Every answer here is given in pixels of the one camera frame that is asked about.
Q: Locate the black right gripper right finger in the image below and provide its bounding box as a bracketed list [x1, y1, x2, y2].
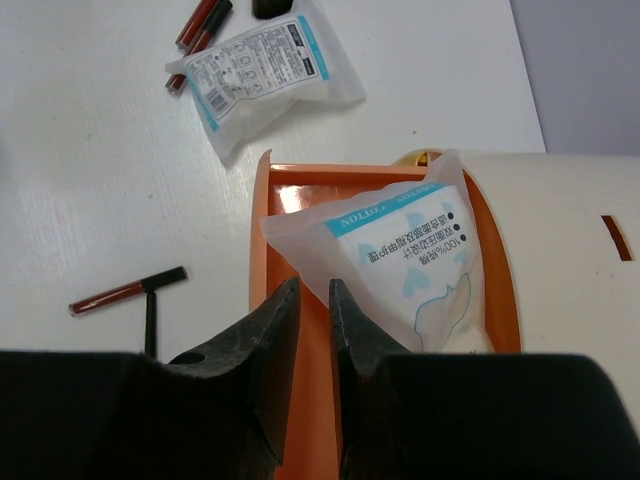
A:
[329, 280, 639, 479]

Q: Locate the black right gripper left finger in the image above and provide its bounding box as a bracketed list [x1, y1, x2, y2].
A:
[1, 278, 301, 479]

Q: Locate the orange top drawer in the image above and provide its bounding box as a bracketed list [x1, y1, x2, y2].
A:
[248, 148, 524, 480]

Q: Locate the thin black makeup brush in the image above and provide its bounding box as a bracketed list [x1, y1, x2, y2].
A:
[144, 291, 158, 359]

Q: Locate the cotton pad pack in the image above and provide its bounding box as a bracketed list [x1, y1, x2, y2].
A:
[165, 1, 367, 162]
[261, 150, 493, 353]

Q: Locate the red lip gloss horizontal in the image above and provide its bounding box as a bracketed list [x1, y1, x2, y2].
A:
[68, 266, 188, 316]

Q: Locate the red lip gloss far-left outer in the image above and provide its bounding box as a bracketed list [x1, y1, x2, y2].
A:
[175, 0, 217, 51]

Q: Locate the red lip gloss far-left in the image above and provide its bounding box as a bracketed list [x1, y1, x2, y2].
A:
[175, 0, 217, 51]
[165, 1, 233, 94]

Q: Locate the red lip gloss far-left inner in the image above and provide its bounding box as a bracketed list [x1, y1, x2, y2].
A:
[165, 1, 233, 94]

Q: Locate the large black powder brush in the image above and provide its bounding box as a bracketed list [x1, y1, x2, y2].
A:
[251, 0, 294, 20]

